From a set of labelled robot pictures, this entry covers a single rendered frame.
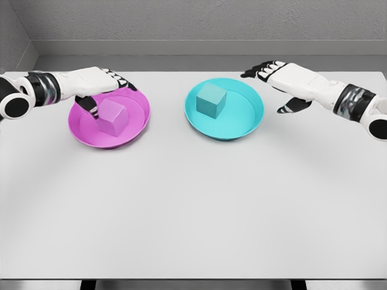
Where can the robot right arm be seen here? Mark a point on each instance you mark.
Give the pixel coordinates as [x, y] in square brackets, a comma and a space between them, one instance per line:
[350, 99]

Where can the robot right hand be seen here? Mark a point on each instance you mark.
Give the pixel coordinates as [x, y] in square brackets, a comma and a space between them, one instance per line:
[291, 79]

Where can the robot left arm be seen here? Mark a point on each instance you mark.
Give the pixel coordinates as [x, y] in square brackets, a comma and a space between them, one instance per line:
[37, 90]

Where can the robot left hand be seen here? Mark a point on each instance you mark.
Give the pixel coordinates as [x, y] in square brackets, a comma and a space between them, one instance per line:
[93, 80]

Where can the cyan plate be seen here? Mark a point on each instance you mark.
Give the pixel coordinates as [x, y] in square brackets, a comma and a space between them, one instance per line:
[236, 121]

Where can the cyan block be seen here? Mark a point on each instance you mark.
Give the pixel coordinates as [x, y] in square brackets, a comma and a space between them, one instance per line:
[211, 101]

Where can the pink plate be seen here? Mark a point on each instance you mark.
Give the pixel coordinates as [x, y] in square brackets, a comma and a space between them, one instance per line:
[90, 133]

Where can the pink block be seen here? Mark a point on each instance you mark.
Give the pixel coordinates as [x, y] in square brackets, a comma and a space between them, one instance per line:
[113, 119]

